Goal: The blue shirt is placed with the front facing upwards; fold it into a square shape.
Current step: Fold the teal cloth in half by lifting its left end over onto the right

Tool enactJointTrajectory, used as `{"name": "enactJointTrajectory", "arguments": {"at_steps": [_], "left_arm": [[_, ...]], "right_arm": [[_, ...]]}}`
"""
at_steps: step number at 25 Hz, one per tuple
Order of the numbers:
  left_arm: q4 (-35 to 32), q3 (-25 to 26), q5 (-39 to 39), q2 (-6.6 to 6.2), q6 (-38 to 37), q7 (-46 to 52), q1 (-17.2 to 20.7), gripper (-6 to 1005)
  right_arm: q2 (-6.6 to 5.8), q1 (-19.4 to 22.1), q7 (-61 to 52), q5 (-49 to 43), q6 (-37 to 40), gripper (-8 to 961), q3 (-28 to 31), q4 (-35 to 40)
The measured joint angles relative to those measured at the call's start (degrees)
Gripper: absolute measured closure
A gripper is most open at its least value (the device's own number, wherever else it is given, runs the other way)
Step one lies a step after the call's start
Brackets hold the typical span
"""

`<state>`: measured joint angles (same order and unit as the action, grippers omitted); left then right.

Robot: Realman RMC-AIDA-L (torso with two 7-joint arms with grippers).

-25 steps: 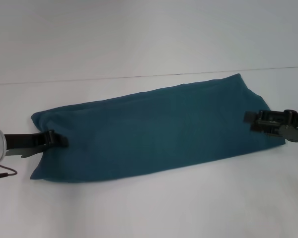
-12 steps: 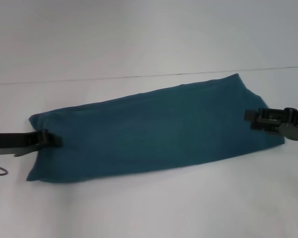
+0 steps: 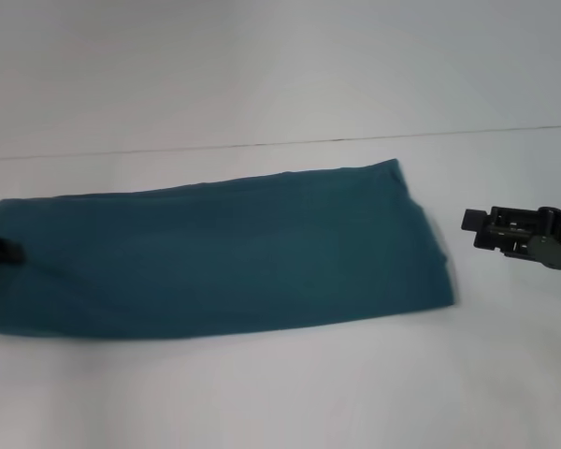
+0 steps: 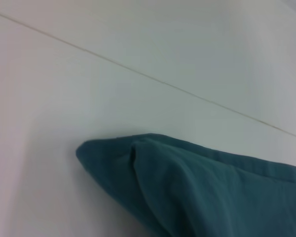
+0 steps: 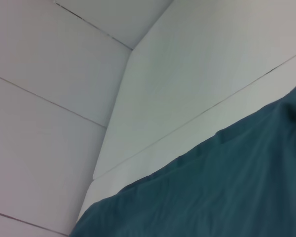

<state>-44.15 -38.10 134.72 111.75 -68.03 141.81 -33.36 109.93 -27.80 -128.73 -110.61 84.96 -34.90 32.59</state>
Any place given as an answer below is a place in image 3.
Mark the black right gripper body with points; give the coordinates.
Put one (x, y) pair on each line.
(554, 238)

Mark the teal t-shirt with pink print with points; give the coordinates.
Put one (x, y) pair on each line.
(215, 257)

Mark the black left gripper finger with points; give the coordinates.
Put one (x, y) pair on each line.
(2, 248)

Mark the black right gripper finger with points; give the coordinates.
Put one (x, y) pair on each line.
(477, 220)
(495, 241)

